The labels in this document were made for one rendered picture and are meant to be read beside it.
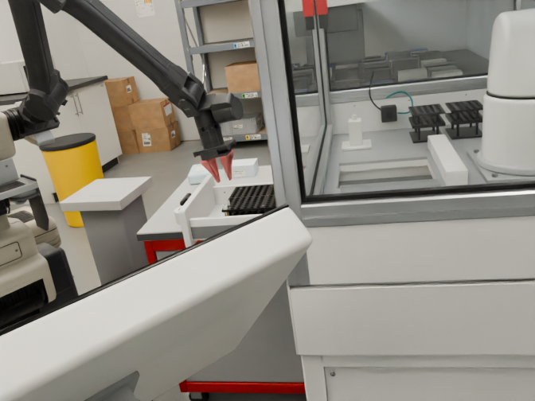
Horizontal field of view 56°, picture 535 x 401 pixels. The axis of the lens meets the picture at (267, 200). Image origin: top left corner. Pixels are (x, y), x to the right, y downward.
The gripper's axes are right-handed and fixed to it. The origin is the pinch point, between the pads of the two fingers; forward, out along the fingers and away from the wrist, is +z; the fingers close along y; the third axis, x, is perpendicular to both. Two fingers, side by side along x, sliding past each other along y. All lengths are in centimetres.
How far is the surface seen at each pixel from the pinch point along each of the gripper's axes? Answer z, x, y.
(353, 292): 12, -47, 35
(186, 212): 5.1, -7.8, -9.7
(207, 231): 11.4, -7.1, -6.1
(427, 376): 32, -45, 44
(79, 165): 17, 193, -183
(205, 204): 8.7, 7.9, -11.0
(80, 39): -91, 433, -295
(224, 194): 9.4, 17.0, -8.1
